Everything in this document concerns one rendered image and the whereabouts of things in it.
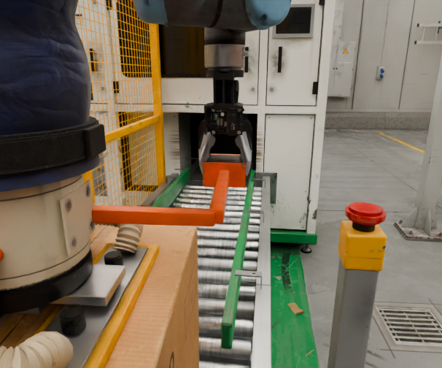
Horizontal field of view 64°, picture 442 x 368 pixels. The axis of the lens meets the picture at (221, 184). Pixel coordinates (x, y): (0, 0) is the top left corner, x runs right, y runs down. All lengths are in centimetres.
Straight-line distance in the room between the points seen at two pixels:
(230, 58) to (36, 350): 51
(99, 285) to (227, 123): 35
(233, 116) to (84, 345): 43
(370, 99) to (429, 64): 146
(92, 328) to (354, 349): 52
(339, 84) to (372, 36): 129
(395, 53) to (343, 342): 895
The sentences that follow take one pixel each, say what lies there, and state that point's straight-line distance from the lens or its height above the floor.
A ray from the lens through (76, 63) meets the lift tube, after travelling 45.
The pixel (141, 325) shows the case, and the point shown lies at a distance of 52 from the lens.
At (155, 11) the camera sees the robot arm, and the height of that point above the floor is 135.
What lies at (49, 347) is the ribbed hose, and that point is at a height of 102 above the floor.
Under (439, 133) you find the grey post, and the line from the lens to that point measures 316.
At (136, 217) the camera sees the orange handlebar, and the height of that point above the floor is 108.
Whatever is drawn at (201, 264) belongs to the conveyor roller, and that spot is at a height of 54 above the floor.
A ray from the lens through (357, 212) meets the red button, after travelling 67.
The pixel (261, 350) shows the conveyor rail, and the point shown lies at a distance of 100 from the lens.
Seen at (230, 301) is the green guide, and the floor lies 64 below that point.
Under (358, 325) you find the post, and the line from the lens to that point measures 78.
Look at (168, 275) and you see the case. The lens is 61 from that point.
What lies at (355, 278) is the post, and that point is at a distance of 72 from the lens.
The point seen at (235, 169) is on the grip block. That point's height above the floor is 109.
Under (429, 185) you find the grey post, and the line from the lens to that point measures 325.
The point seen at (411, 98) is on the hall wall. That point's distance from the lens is 972.
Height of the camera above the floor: 127
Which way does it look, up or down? 17 degrees down
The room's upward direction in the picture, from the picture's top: straight up
